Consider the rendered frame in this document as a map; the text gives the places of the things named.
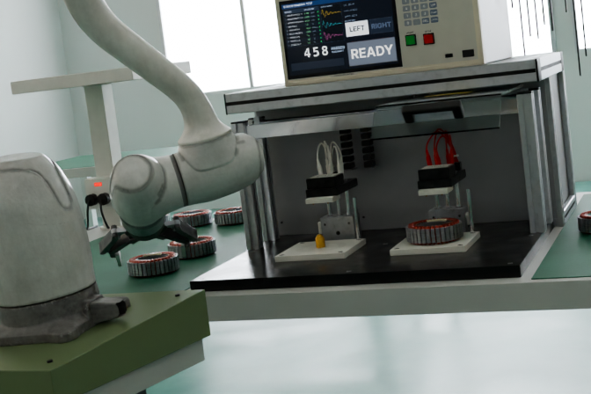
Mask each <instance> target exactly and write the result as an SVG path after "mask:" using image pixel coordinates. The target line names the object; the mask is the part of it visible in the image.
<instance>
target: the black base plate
mask: <svg viewBox="0 0 591 394"><path fill-rule="evenodd" d="M473 224H474V231H479V232H480V238H479V239H478V240H477V241H476V242H475V243H474V244H473V245H472V246H471V247H470V248H469V249H468V250H467V251H466V252H450V253H433V254H417V255H400V256H390V249H392V248H393V247H394V246H395V245H397V244H398V243H400V242H401V241H402V240H404V239H405V238H406V230H405V228H394V229H380V230H362V231H361V238H366V244H365V245H364V246H362V247H361V248H360V249H358V250H357V251H355V252H353V253H352V254H351V255H349V256H348V257H346V258H345V259H320V260H303V261H287V262H275V258H274V257H275V256H277V255H278V254H280V253H282V252H284V251H286V250H287V249H288V248H290V247H292V246H294V245H295V244H298V243H299V242H313V241H316V239H315V238H316V236H317V234H319V233H310V234H297V235H283V236H280V238H279V239H277V240H273V241H271V240H268V241H265V242H264V247H261V248H260V249H257V250H255V249H251V250H249V251H247V252H244V253H242V254H240V255H238V256H237V257H235V258H234V259H231V260H229V261H227V262H225V263H223V264H222V265H220V266H218V267H216V268H214V269H212V270H210V271H209V272H207V273H205V274H203V275H201V276H199V277H197V278H196V279H194V280H192V281H190V287H191V290H195V289H205V292H207V291H226V290H246V289H265V288H304V287H323V286H343V285H362V284H383V283H402V282H422V281H460V280H480V279H499V278H519V277H522V275H523V274H524V272H525V271H526V269H527V268H528V266H529V264H530V263H531V261H532V260H533V258H534V257H535V256H536V254H537V253H538V251H539V250H540V248H541V247H542V245H543V244H544V242H545V240H546V238H547V237H548V236H549V235H550V233H551V231H552V230H553V228H554V226H553V222H552V223H547V231H546V232H541V233H540V232H536V233H530V228H529V220H520V221H505V222H491V223H473Z"/></svg>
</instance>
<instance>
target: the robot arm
mask: <svg viewBox="0 0 591 394"><path fill-rule="evenodd" d="M63 2H64V3H65V5H66V7H67V8H68V10H69V13H70V15H71V16H72V18H73V19H74V20H75V21H76V23H77V24H78V26H79V27H80V28H81V29H82V31H83V32H84V33H85V34H86V35H87V36H88V37H89V38H90V39H91V40H92V41H93V42H94V43H96V44H97V45H98V46H99V47H101V48H102V49H103V50H105V51H106V52H107V53H108V54H109V55H111V56H112V57H114V58H115V59H116V60H118V61H119V62H121V63H122V64H124V65H125V66H126V67H128V68H129V69H131V70H132V71H134V73H136V74H137V75H138V76H140V77H142V78H143V79H144V80H146V81H147V82H148V83H150V84H152V85H153V86H154V87H156V88H157V89H159V90H160V91H161V92H162V93H163V94H165V95H166V96H167V97H168V98H170V99H171V100H172V101H173V102H174V103H175V104H176V105H177V107H178V108H179V110H180V112H181V114H182V117H183V121H184V131H183V134H182V136H181V137H180V138H179V140H178V144H179V148H178V152H177V153H174V154H171V155H168V156H162V157H149V156H146V155H142V154H131V155H127V156H125V157H123V158H122V159H120V160H119V161H118V162H117V163H116V165H115V166H114V168H113V170H112V172H111V176H110V181H109V192H110V198H111V202H112V204H113V207H114V209H115V211H116V213H117V214H118V215H119V217H120V219H121V222H122V226H123V227H124V228H119V227H117V225H112V226H111V229H110V231H109V232H108V233H107V234H106V235H105V236H104V237H103V239H102V240H101V241H100V242H99V243H98V244H99V253H100V254H101V255H104V254H106V253H107V252H109V254H110V257H111V258H116V260H117V263H118V266H121V256H120V250H121V249H123V248H124V247H126V246H127V245H129V244H135V243H136V242H138V241H149V240H151V239H155V238H157V239H161V240H165V239H169V240H172V241H175V242H179V243H180V244H181V251H182V257H183V258H185V257H186V251H185V248H186V247H190V241H193V242H197V241H198V234H197V229H195V228H194V227H192V226H190V225H189V224H187V223H184V222H183V221H181V220H180V219H179V217H178V216H174V217H173V219H172V220H171V221H169V222H167V221H166V220H165V218H166V215H167V214H169V213H171V212H172V211H175V210H177V209H180V208H183V207H186V206H190V205H193V204H199V203H205V202H209V201H214V200H218V199H221V198H223V197H225V196H228V195H231V194H233V193H236V192H238V191H240V190H242V189H244V188H246V187H248V186H249V185H251V184H252V183H253V182H255V181H256V180H257V179H258V178H259V175H260V174H261V173H262V172H263V170H264V155H263V149H262V147H261V144H260V143H259V141H257V140H256V139H255V137H253V136H251V135H247V134H244V133H239V134H234V133H232V132H231V129H230V127H228V126H226V125H224V124H223V123H221V122H220V121H219V120H218V118H217V116H216V115H215V111H214V109H213V107H212V106H211V104H210V102H209V101H208V98H207V96H206V95H205V93H204V92H203V91H202V89H201V88H200V87H199V85H198V84H197V83H195V82H194V80H193V79H192V78H191V77H190V76H188V75H187V74H186V73H185V72H184V71H183V70H182V69H180V68H179V67H178V66H176V65H175V64H174V63H173V62H171V61H170V60H169V59H167V58H166V57H165V56H164V55H162V54H161V53H160V52H158V51H157V50H156V49H155V48H153V47H152V46H151V45H150V44H149V43H148V42H147V41H145V40H144V39H142V38H141V37H140V36H139V35H137V34H136V33H135V32H133V31H132V30H131V29H130V28H129V27H127V26H126V25H125V24H123V23H122V22H121V21H120V20H119V19H118V18H117V17H116V16H115V15H114V14H113V13H112V11H111V10H110V9H109V7H108V6H107V4H106V2H105V0H63ZM130 306H131V305H130V301H129V298H128V297H126V296H114V297H104V296H103V295H101V294H100V292H99V287H98V284H97V282H96V278H95V273H94V269H93V261H92V255H91V246H90V241H89V238H88V234H87V229H86V227H85V223H84V218H83V214H82V211H81V208H80V206H79V203H78V200H77V197H76V194H75V192H74V190H73V188H72V186H71V184H70V182H69V181H68V179H67V178H66V176H65V175H64V173H63V172H62V170H61V168H60V167H59V166H58V165H57V163H56V162H55V161H54V160H52V159H49V158H48V157H47V156H46V155H44V154H42V153H39V152H26V153H17V154H10V155H5V156H0V347H8V346H20V345H31V344H43V343H58V344H61V343H66V342H70V341H72V340H75V339H77V338H78V337H79V336H80V335H81V334H82V333H84V332H86V331H88V330H89V329H91V328H92V327H93V326H95V325H97V324H99V323H101V322H103V321H106V320H110V319H114V318H117V317H122V316H123V315H125V314H126V311H127V308H128V307H130Z"/></svg>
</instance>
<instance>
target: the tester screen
mask: <svg viewBox="0 0 591 394"><path fill-rule="evenodd" d="M281 8H282V16H283V23H284V30H285V37H286V44H287V52H288V66H289V73H290V75H291V76H297V75H304V74H312V73H319V72H327V71H334V70H343V69H357V68H364V67H372V66H379V65H387V64H394V63H398V60H397V61H394V62H379V63H372V64H364V65H357V66H349V60H348V52H347V43H348V42H356V41H363V40H376V39H382V38H389V37H395V43H396V51H397V42H396V34H395V26H394V18H393V10H392V2H391V0H314V1H308V2H301V3H295V4H284V5H282V6H281ZM387 17H392V24H393V31H392V32H385V33H372V34H365V35H358V36H351V37H347V33H346V26H345V23H348V22H355V21H362V20H369V19H375V18H387ZM323 45H329V51H330V56H324V57H316V58H309V59H303V47H316V46H323ZM343 57H344V63H345V65H341V66H333V67H326V68H318V69H305V70H297V71H292V68H291V64H293V63H300V62H314V61H322V60H329V59H336V58H343ZM397 59H398V51H397Z"/></svg>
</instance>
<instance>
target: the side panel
mask: <svg viewBox="0 0 591 394"><path fill-rule="evenodd" d="M544 81H545V90H546V99H547V108H548V117H549V126H550V135H551V153H552V162H553V171H554V179H555V188H556V197H557V206H558V218H553V226H554V227H558V226H559V227H564V226H565V223H566V222H567V220H568V219H569V217H570V215H571V214H572V212H573V211H574V209H575V208H576V206H577V198H576V189H575V180H574V170H573V153H572V144H571V135H570V126H569V116H568V107H567V98H566V88H565V72H564V71H561V72H559V73H557V74H555V75H553V76H550V77H547V78H545V79H544Z"/></svg>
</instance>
